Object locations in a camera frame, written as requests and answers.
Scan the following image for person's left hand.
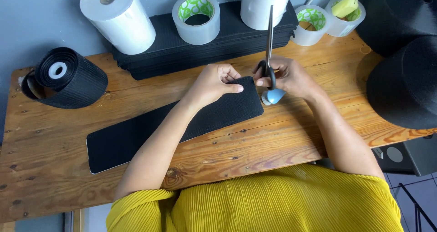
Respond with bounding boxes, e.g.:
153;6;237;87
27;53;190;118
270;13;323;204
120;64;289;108
186;63;244;109

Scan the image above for person's right hand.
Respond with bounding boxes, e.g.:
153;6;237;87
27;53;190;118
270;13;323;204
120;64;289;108
252;56;323;101

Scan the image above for black handled scissors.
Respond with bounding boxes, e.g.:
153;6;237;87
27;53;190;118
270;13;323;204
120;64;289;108
256;5;277;91

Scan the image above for black fabric strip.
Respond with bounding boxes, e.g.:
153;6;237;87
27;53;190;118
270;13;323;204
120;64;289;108
86;76;265;175

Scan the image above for clear tape roll green core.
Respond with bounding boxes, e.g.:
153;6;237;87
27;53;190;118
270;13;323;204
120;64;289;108
324;0;366;38
291;4;331;47
172;0;221;45

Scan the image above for stack of black fabric pieces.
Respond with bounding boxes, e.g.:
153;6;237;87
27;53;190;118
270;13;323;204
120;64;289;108
112;0;300;81

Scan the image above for white paper roll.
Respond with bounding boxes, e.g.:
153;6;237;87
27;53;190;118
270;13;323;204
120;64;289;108
240;0;294;31
79;0;156;55

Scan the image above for yellow sponge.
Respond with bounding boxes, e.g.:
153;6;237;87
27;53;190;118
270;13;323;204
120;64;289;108
331;0;359;19

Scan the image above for large black fabric roll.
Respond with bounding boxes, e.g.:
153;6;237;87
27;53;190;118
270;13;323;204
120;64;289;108
355;0;437;57
366;36;437;130

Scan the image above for yellow pleated shirt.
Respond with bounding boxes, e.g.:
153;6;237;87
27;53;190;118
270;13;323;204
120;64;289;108
105;163;405;232

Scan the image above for black fabric roll white core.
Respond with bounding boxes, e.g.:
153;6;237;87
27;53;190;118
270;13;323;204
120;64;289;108
21;47;109;110

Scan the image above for grey box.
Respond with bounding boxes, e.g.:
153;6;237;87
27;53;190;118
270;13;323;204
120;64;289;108
371;133;437;177

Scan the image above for wooden table leg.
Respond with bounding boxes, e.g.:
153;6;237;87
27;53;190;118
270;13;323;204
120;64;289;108
64;209;85;232

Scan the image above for black metal frame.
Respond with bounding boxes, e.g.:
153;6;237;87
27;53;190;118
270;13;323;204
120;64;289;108
398;183;437;232

